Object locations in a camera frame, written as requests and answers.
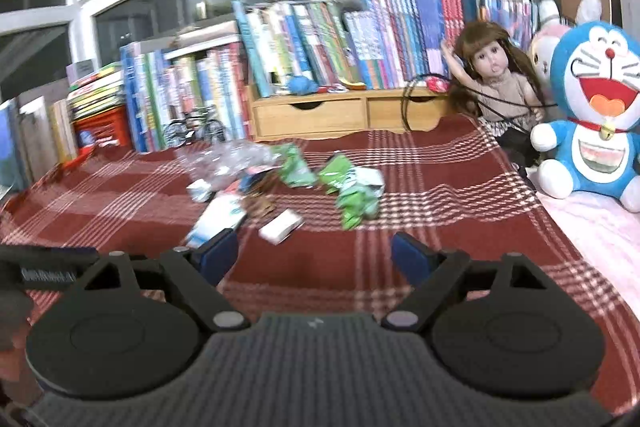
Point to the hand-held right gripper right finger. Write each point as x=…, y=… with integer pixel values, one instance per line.
x=412, y=257

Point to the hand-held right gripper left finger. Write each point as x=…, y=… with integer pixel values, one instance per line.
x=217, y=257

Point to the white blue carton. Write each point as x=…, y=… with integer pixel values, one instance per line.
x=215, y=217

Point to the brown snack wrapper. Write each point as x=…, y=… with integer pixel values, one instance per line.
x=260, y=205

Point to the small white box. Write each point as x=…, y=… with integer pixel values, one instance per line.
x=280, y=227

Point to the green snack wrapper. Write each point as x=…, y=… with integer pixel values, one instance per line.
x=291, y=164
x=350, y=174
x=357, y=207

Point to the clear plastic bag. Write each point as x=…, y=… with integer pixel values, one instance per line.
x=225, y=159

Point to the row of pale books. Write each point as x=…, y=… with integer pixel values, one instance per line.
x=35, y=142

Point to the row of blue green books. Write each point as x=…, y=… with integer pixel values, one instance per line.
x=150, y=102

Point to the stack of flat books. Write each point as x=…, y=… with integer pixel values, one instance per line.
x=95, y=97

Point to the row of upright colourful books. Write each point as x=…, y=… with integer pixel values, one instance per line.
x=320, y=42

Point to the row of thin books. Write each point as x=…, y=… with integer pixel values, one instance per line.
x=505, y=14

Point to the red white plaid blanket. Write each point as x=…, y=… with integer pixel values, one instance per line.
x=450, y=217

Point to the miniature bicycle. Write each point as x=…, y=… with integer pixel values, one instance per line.
x=172, y=134

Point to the wooden drawer organizer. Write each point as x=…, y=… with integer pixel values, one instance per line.
x=310, y=117

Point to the red cloth accessory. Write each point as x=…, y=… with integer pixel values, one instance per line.
x=439, y=84

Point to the blue yarn ball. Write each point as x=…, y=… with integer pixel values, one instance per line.
x=302, y=85

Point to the long-haired doll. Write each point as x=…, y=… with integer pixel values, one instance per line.
x=492, y=62

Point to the blue cat plush toy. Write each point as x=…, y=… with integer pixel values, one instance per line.
x=600, y=157

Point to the pink rabbit plush toy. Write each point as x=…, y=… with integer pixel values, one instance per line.
x=542, y=52

